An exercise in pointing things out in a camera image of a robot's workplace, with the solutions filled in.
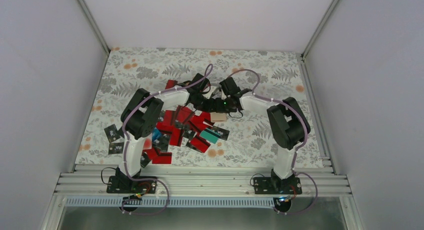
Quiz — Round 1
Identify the red card top left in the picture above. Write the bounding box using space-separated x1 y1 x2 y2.
164 79 179 93

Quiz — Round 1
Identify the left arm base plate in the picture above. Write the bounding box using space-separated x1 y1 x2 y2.
106 176 158 194

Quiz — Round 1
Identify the red card bottom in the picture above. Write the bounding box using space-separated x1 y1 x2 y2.
151 155 172 165

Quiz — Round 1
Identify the black vip card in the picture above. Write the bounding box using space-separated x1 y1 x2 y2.
108 142 125 155
103 124 121 143
212 126 230 141

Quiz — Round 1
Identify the floral table mat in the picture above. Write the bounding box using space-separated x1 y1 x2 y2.
76 47 323 169

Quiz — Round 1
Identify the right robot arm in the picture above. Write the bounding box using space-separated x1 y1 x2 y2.
219 77 311 194

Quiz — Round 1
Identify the black vip card upper right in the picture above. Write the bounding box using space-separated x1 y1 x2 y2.
212 126 230 141

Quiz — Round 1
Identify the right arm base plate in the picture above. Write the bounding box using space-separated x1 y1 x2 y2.
252 176 303 195

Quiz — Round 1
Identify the aluminium rail frame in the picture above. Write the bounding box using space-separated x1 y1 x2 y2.
41 161 363 230

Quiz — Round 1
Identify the black vip card left lower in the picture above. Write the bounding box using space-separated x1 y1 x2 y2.
108 142 125 155

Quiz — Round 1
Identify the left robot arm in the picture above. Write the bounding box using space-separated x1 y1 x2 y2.
108 72 210 193

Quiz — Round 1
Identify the beige leather card holder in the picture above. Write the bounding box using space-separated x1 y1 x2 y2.
210 112 228 123

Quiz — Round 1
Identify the blue card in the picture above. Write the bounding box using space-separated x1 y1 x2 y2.
151 127 162 141

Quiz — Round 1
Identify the red card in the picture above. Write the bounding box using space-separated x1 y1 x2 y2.
151 155 172 165
164 79 179 93

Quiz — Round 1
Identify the black vip card far left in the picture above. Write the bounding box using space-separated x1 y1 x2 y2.
103 124 121 143

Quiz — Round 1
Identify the teal card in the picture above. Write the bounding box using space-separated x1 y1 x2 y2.
199 128 220 144

